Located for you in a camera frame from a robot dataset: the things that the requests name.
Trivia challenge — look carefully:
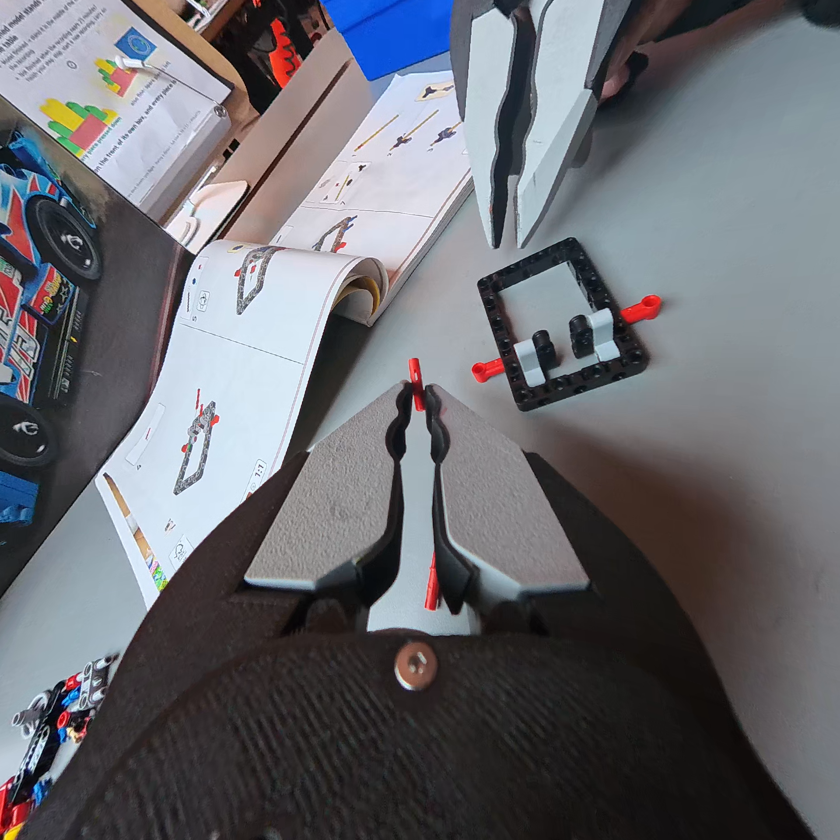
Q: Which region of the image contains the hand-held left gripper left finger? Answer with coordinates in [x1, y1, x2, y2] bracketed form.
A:
[244, 381, 421, 621]

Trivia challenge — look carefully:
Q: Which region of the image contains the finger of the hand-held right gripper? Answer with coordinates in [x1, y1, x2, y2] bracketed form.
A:
[449, 0, 526, 249]
[515, 0, 599, 249]

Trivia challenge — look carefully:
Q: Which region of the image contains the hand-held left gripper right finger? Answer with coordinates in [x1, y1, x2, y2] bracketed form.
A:
[423, 384, 592, 618]

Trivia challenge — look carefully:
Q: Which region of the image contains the black lego frame assembly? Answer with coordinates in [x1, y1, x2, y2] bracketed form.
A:
[471, 238, 662, 413]

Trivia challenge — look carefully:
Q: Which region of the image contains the pile of lego pieces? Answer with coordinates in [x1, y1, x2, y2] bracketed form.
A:
[0, 653, 122, 821]

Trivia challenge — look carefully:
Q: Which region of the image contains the person's right forearm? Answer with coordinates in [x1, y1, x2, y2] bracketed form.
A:
[663, 0, 840, 27]

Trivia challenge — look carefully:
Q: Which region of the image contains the lego instruction booklet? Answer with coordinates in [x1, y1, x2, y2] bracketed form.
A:
[95, 72, 475, 611]

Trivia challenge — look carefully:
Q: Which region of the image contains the race car lego box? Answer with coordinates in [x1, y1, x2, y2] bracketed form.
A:
[0, 92, 198, 598]

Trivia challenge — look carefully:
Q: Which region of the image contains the person's right hand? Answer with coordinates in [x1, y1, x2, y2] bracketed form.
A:
[600, 0, 664, 109]

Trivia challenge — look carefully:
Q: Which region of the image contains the blue plastic bin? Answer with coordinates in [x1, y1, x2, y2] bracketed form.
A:
[320, 0, 460, 81]

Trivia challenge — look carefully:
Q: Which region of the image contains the grey slotted table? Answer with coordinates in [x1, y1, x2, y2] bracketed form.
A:
[226, 26, 375, 227]

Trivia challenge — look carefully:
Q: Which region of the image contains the orange black item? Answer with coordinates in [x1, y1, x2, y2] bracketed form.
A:
[266, 16, 306, 89]

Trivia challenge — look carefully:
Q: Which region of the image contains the white rounded stand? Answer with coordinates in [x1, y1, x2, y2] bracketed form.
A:
[164, 180, 252, 253]

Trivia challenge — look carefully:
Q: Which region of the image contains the printed sign in clear holder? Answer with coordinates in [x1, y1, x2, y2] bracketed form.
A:
[0, 0, 235, 227]

